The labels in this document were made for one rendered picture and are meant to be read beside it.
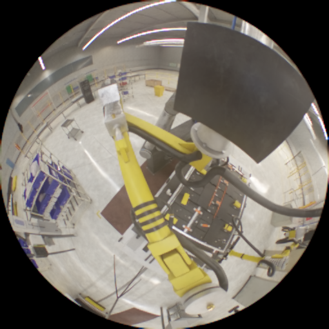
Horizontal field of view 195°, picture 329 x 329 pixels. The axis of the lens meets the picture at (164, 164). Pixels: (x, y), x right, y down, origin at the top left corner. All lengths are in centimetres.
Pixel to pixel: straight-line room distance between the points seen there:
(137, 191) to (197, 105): 22
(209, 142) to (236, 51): 24
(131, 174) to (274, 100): 33
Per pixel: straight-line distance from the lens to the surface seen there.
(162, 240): 23
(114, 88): 34
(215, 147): 29
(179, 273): 28
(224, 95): 17
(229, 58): 18
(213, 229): 159
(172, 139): 44
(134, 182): 25
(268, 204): 44
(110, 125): 33
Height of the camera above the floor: 233
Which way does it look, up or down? 61 degrees down
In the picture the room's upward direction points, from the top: 9 degrees clockwise
